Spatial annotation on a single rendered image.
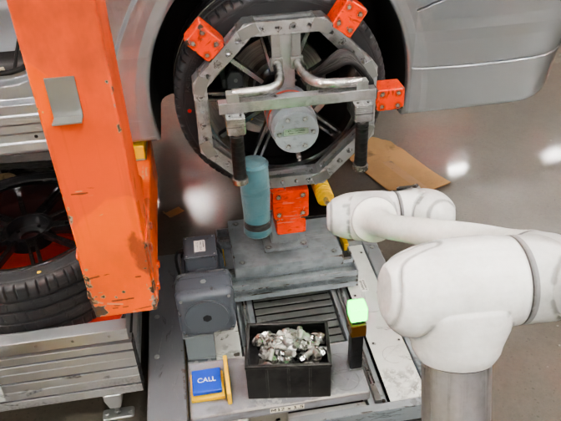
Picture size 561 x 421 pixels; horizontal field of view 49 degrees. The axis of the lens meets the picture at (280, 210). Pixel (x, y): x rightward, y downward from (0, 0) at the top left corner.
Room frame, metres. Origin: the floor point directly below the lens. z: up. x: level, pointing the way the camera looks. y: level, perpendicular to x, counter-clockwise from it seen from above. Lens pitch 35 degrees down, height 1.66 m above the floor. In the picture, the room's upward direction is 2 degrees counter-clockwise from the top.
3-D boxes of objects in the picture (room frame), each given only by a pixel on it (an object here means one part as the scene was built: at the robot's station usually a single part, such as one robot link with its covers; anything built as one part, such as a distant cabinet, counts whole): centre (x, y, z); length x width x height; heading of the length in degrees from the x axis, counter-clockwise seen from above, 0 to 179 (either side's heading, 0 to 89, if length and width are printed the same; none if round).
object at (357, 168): (1.49, -0.23, 0.83); 0.04 x 0.04 x 0.16
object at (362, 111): (1.52, -0.23, 0.93); 0.09 x 0.05 x 0.05; 8
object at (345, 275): (1.87, -0.01, 0.13); 0.50 x 0.36 x 0.10; 98
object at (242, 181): (1.45, 0.11, 0.83); 0.04 x 0.04 x 0.16
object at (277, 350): (1.02, 0.00, 0.51); 0.20 x 0.14 x 0.13; 89
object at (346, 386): (1.01, 0.03, 0.44); 0.43 x 0.17 x 0.03; 98
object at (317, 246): (1.87, -0.01, 0.32); 0.40 x 0.30 x 0.28; 98
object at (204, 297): (1.57, 0.26, 0.26); 0.42 x 0.18 x 0.35; 8
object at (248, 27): (1.70, -0.03, 0.85); 0.54 x 0.07 x 0.54; 98
